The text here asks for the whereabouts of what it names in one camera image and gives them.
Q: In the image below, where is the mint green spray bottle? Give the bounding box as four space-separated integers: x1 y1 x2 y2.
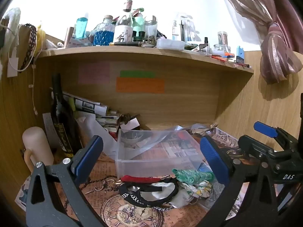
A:
132 8 146 41

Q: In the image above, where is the red hair band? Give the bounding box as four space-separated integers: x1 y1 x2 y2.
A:
120 175 167 185

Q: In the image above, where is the blue rectangular clip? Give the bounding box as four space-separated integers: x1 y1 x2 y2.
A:
236 46 246 65

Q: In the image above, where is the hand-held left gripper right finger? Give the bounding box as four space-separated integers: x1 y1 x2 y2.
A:
196 136 282 227

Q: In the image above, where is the yellow object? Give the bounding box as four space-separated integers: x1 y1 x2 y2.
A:
35 26 46 54

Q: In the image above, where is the clear bottle with white label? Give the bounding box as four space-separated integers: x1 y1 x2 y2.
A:
113 0 134 43

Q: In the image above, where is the black headband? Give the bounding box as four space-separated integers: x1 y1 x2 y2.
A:
118 178 180 207

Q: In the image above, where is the white charging cable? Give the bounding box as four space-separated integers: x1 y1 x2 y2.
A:
8 21 46 116

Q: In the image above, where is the white yellow floral cloth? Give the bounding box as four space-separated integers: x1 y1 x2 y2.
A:
178 180 213 198

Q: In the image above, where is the black white dotted hair tie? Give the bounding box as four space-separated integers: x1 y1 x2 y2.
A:
123 193 177 212

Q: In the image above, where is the glass bottle with blue liquid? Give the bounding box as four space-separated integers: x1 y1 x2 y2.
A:
93 15 116 47

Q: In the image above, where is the dark pen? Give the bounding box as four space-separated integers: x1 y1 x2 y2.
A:
109 42 143 47

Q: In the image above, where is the pink striped curtain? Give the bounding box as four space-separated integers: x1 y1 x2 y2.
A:
215 0 303 85

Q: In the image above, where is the clear plastic storage box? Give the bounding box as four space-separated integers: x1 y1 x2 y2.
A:
115 129 207 180

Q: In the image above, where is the beige mug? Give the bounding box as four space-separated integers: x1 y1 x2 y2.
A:
22 126 55 173

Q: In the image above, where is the brown woven strap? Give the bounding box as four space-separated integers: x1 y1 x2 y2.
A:
18 23 38 73

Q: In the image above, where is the white translucent plastic case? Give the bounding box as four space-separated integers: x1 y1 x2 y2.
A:
157 38 185 51

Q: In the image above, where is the small glass jar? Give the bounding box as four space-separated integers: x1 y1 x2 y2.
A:
217 31 229 47

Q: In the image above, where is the rolled newspaper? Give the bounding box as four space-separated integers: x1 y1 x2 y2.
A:
50 89 110 117

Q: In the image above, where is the white face mask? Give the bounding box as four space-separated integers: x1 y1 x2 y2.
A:
133 182 198 209

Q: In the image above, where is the white plastic bag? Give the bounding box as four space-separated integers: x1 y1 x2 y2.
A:
0 7 22 61

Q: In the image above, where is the clear acrylic organizer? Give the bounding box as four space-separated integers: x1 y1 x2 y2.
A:
172 13 197 42

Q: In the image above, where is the white paper card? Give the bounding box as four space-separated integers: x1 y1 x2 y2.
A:
120 118 141 131

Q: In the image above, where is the green sticky note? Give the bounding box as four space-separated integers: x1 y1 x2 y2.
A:
120 70 156 78

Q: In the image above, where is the green knitted scrunchie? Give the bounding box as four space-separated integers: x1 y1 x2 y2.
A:
172 168 215 185

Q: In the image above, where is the clear drinking glass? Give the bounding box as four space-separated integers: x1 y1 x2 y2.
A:
144 16 158 39

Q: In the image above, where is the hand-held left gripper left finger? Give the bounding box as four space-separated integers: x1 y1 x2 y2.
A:
25 135 106 227

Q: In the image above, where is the cardboard tube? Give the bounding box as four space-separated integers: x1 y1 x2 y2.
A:
64 26 75 49

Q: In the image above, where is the dark wine bottle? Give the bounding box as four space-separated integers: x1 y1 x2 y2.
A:
51 73 81 159

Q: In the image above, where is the orange sticky note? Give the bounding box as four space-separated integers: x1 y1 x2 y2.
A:
116 77 165 93

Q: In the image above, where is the pink sticky note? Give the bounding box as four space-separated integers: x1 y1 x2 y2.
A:
78 62 111 85

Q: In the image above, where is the clear plastic bag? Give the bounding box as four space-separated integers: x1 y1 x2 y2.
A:
75 112 120 158

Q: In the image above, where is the brown clock print table mat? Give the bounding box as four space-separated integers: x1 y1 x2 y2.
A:
15 126 251 227

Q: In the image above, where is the wooden shelf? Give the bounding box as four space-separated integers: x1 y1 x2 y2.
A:
35 44 255 129

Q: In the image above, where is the light blue liquid bottle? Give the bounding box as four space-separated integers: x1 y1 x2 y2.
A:
75 16 90 40

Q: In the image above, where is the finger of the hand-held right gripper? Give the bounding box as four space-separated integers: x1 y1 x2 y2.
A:
254 121 294 147
238 135 275 159

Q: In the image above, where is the orange pen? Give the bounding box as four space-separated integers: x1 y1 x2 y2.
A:
211 54 235 60

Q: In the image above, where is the stack of small books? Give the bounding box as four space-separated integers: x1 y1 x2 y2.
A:
95 109 124 138

